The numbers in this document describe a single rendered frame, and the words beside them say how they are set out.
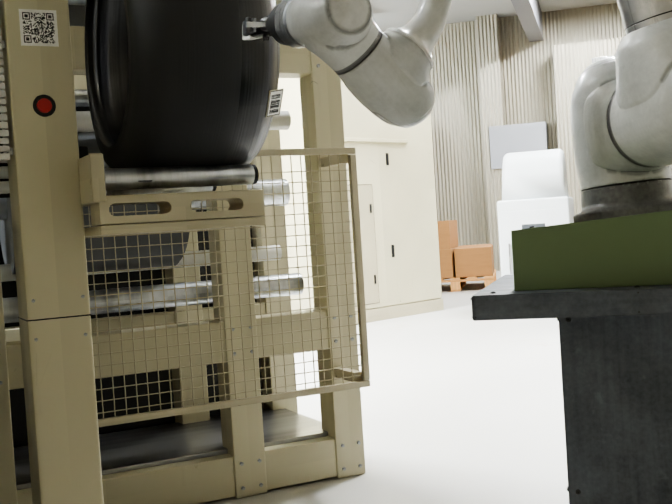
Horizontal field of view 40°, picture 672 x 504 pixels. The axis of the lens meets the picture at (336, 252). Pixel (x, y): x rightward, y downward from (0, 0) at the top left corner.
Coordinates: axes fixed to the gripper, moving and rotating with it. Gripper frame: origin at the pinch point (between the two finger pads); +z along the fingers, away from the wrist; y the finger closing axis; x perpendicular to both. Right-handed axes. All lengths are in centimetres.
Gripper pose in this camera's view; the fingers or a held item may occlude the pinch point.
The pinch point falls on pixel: (252, 31)
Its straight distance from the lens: 183.4
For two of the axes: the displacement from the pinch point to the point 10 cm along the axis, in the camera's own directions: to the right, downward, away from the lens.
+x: 0.0, 9.9, 1.5
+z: -4.5, -1.4, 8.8
